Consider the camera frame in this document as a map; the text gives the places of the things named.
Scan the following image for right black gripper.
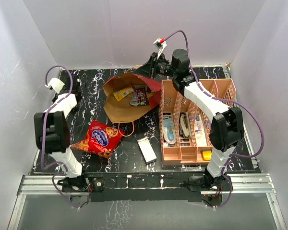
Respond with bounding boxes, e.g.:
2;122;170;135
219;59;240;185
135;53;178;80

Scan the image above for red brown paper bag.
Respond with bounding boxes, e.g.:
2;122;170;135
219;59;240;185
103;72;161;125

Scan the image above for red cookie snack bag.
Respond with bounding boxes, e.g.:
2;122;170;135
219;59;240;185
71;120;124;159

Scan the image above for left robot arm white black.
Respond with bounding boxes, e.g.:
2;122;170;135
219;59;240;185
34;70;90;192

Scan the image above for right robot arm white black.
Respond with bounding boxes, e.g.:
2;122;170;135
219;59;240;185
134;49;244;190

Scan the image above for dark silver snack wrapper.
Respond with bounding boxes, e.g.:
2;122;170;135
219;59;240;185
130;92;142;106

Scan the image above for yellow candy bar wrapper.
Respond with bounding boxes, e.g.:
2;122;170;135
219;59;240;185
113;86;134;101

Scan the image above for pink plastic desk organizer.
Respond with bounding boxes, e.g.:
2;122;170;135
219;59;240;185
158;78;237;166

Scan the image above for beige stapler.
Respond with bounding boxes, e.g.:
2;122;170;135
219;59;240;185
179;113;191;138

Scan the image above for white rectangular box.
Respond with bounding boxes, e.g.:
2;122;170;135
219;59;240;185
137;137;157;164

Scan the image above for white packet in organizer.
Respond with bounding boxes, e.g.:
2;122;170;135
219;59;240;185
194;113;208;147

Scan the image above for yellow tape measure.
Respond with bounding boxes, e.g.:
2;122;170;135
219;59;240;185
202;149;212;161

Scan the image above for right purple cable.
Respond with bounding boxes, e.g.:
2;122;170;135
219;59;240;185
163;29;265;209

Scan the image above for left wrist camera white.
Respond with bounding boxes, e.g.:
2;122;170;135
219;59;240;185
45;78;65;94

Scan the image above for aluminium rail frame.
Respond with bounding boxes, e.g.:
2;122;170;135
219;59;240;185
7;64;288;230

